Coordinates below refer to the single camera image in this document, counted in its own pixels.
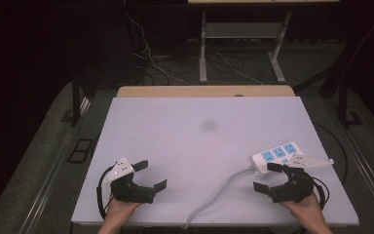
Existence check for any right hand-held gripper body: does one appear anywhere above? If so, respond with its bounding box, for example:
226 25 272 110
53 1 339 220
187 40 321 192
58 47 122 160
267 153 335 204

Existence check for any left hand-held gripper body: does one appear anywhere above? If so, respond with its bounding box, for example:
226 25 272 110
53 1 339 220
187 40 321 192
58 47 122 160
101 156 156 205

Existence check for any white power strip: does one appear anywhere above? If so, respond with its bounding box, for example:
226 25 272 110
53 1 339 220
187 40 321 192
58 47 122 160
251 141 307 176

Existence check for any person's right hand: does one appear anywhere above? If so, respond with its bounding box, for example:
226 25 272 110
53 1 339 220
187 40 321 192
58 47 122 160
279 193 326 227

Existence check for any person's left hand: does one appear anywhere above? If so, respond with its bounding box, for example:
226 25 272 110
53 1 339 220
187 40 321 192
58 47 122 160
104 193 142 226

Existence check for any white table board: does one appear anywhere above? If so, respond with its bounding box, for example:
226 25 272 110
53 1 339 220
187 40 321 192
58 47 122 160
70 96 360 228

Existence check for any black metal stand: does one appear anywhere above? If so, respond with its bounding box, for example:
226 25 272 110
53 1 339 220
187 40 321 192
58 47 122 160
70 73 83 128
336 80 365 130

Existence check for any wooden table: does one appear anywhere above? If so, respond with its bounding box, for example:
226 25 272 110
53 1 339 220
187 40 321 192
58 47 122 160
116 85 297 98

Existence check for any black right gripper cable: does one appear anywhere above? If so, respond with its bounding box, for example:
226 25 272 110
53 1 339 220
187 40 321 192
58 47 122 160
311 175 331 211

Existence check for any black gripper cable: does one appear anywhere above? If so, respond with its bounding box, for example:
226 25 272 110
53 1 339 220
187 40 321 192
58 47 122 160
95 165 115 220
311 175 331 211

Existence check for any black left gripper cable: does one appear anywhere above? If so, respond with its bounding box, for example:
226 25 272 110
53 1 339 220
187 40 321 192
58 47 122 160
95 165 115 220

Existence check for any grey power strip cable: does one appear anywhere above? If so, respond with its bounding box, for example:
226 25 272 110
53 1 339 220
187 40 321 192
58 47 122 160
182 165 258 230

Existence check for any black floor cable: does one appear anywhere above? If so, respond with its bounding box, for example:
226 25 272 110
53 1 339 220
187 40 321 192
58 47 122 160
311 119 351 187

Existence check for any black floor frame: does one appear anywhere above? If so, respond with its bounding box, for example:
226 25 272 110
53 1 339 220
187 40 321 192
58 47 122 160
65 137 95 165

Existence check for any aluminium floor rail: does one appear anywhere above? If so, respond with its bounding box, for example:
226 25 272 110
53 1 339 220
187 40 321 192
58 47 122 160
323 97 374 222
19 97 93 234

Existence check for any white floor cable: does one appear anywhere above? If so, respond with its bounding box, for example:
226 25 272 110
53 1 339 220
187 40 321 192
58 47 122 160
213 51 266 87
124 12 190 87

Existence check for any grey metal desk frame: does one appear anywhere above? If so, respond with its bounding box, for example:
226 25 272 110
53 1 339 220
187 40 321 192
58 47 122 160
198 11 293 85

